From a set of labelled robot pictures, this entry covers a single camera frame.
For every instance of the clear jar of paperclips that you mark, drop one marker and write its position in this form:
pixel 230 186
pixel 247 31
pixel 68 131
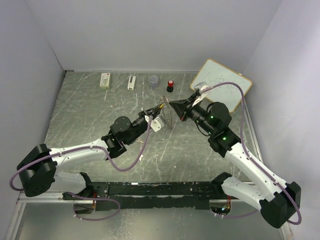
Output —
pixel 153 81

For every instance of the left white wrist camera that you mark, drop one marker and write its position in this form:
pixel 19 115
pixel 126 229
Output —
pixel 158 123

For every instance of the white stapler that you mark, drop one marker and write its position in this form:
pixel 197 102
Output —
pixel 131 83

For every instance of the metal disc with keyrings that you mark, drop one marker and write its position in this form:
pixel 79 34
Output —
pixel 166 112

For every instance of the aluminium frame rail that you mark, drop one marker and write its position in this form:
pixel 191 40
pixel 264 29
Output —
pixel 250 129

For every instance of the green white staples box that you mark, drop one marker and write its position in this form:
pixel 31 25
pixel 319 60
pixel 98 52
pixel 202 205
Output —
pixel 105 81

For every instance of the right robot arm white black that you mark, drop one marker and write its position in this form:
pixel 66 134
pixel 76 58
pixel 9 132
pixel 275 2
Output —
pixel 275 199

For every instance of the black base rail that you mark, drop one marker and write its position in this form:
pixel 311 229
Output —
pixel 149 195

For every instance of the small whiteboard yellow frame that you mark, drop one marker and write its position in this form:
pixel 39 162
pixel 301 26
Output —
pixel 213 73

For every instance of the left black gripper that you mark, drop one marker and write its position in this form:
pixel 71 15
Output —
pixel 154 111

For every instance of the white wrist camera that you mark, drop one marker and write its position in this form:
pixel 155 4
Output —
pixel 201 90
pixel 158 123

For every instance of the red black stamp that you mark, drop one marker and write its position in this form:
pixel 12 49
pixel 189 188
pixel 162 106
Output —
pixel 170 86

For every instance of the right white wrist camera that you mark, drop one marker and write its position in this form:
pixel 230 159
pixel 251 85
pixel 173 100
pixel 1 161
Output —
pixel 201 90

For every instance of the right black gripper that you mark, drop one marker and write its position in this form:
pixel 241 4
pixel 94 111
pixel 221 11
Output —
pixel 184 107

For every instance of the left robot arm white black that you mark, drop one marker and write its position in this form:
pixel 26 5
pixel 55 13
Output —
pixel 44 168

